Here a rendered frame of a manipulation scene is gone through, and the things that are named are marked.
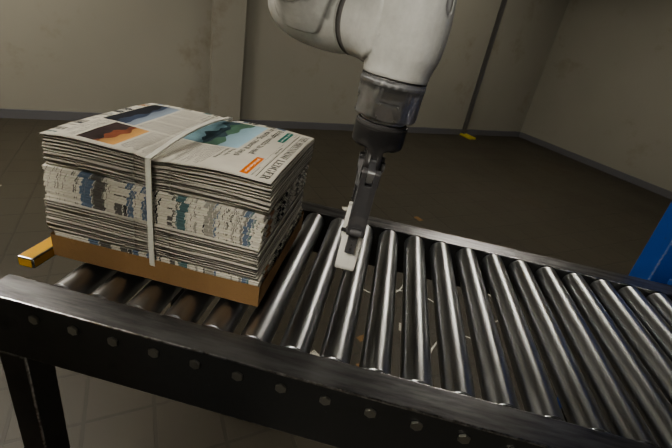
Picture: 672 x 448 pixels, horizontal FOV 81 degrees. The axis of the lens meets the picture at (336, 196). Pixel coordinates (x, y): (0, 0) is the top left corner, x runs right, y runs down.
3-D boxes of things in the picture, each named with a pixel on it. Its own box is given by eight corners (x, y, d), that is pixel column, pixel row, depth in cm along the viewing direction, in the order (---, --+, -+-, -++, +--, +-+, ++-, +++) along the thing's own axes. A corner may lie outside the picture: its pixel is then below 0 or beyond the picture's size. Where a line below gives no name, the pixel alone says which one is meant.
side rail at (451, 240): (167, 216, 109) (166, 177, 104) (177, 208, 114) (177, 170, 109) (669, 338, 97) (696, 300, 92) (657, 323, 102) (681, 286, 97)
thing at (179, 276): (168, 285, 66) (168, 264, 64) (237, 212, 92) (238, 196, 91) (258, 308, 65) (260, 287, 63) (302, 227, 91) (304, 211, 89)
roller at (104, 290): (112, 311, 62) (101, 329, 64) (234, 196, 104) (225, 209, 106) (84, 293, 61) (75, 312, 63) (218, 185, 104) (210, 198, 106)
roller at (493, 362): (482, 430, 58) (493, 407, 56) (452, 259, 100) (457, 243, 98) (516, 439, 57) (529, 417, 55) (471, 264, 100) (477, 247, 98)
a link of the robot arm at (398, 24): (446, 88, 54) (371, 65, 61) (488, -39, 48) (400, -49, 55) (406, 86, 46) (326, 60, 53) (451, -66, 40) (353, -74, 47)
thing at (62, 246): (52, 254, 68) (49, 233, 67) (151, 192, 94) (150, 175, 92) (136, 276, 67) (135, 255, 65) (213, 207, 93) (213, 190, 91)
